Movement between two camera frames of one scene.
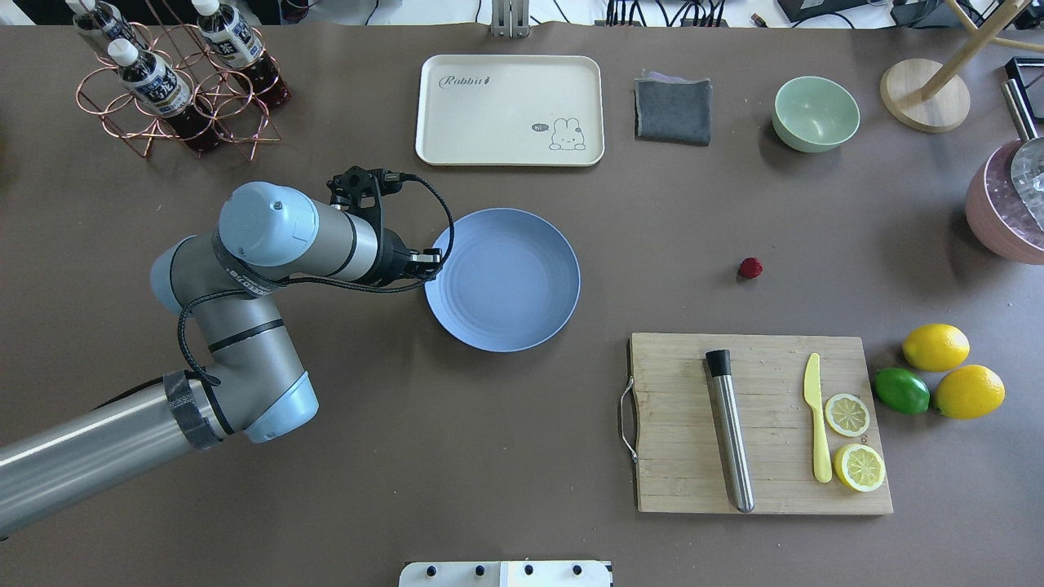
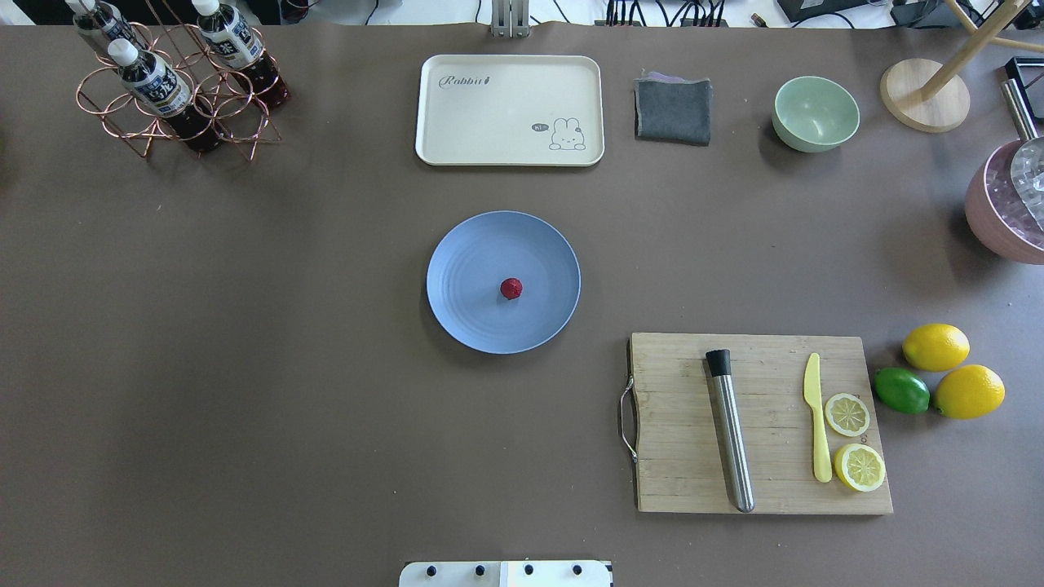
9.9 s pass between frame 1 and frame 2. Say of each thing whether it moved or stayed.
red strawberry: moved
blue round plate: stayed
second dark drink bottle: stayed
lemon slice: stayed
